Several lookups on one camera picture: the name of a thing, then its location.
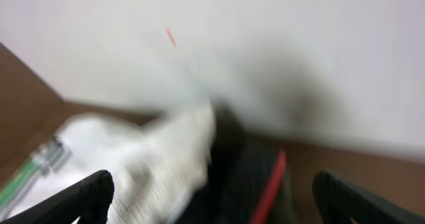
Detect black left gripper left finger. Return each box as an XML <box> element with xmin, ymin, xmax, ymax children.
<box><xmin>1</xmin><ymin>170</ymin><xmax>114</xmax><ymax>224</ymax></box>

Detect white t-shirt with green print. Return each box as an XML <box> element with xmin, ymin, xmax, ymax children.
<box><xmin>1</xmin><ymin>102</ymin><xmax>216</xmax><ymax>223</ymax></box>

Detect black shorts with red trim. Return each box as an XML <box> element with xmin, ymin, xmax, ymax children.
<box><xmin>176</xmin><ymin>108</ymin><xmax>292</xmax><ymax>224</ymax></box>

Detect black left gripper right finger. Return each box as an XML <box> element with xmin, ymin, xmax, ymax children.
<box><xmin>312</xmin><ymin>170</ymin><xmax>424</xmax><ymax>224</ymax></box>

